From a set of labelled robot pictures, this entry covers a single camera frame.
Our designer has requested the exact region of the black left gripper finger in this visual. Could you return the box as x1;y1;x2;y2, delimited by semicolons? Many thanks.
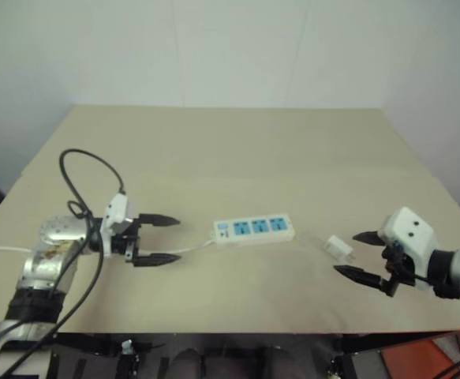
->
137;212;181;229
132;253;181;269

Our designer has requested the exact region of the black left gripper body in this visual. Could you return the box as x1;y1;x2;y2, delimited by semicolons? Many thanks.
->
109;221;144;265

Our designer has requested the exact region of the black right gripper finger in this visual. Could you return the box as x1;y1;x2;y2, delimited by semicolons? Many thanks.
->
351;230;385;249
332;265;391;293

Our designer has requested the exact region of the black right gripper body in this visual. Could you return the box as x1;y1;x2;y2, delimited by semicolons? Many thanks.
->
380;242;418;298

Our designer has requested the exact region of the white plug adapter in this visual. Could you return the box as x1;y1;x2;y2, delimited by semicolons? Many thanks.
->
322;235;357;265

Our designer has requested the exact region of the white blue power strip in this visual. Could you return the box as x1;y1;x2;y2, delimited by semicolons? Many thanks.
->
212;214;295;249

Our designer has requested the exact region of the orange floor object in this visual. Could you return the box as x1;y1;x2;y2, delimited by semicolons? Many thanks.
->
421;327;460;379

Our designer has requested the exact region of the dark rounded shape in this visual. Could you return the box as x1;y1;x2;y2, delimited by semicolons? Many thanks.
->
169;348;204;379

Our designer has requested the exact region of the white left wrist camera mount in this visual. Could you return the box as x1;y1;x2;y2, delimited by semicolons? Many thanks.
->
99;193;138;238

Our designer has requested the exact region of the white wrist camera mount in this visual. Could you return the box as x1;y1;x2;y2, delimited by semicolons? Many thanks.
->
378;205;438;292
99;193;138;238

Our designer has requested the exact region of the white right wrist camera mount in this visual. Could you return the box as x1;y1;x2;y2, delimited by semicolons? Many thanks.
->
378;205;438;292

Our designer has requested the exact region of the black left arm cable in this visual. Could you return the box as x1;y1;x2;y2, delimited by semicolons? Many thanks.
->
0;148;130;379

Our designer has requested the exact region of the black table frame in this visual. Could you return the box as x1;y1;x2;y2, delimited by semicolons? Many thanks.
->
50;328;460;379

